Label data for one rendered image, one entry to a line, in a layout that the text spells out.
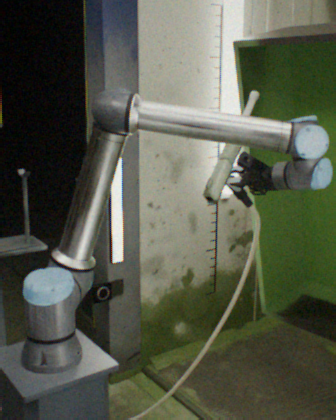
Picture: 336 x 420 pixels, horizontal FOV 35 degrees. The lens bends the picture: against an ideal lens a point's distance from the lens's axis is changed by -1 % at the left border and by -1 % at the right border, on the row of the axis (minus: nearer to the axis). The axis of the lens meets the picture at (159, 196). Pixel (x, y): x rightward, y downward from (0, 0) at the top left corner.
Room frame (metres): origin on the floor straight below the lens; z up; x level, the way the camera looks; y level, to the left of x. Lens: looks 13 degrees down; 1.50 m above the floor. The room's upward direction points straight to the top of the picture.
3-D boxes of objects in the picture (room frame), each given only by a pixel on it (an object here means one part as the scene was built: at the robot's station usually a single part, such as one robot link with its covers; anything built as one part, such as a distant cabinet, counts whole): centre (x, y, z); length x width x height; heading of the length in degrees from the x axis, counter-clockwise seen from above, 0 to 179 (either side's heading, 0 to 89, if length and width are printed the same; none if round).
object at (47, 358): (1.52, 0.34, 0.69); 0.19 x 0.19 x 0.10
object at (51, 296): (1.53, 0.34, 0.83); 0.17 x 0.15 x 0.18; 173
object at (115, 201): (2.40, 0.20, 0.96); 0.06 x 0.02 x 0.63; 125
